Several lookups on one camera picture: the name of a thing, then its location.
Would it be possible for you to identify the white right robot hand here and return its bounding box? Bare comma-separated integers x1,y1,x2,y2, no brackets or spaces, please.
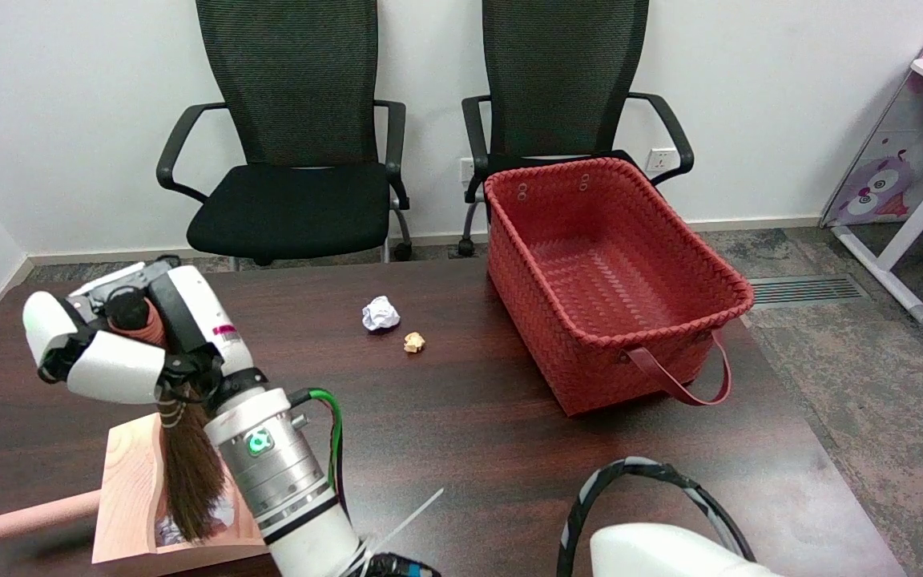
22,260,266,410

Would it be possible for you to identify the brown straw hand broom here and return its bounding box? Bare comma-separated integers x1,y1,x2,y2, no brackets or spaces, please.
105,284,230,542

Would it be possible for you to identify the wooden dustpan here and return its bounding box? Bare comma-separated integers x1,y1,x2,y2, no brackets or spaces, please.
0,413,270,576

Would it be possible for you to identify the white zip tie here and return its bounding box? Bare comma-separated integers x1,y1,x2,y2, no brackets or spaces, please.
349,487,446,577

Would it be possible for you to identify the black mesh office chair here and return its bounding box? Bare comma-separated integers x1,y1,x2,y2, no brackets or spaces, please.
156,0,413,267
459,0,695,257

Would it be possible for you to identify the red woven basket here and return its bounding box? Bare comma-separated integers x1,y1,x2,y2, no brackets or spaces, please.
483,157,755,418

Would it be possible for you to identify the floor vent grille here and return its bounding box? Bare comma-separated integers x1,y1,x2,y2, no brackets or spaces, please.
750,275,871,305

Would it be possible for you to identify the green cable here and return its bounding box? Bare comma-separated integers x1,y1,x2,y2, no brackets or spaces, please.
309,389,346,498

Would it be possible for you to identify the thick braided black cable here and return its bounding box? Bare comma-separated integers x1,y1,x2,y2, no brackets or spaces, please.
556,457,757,577

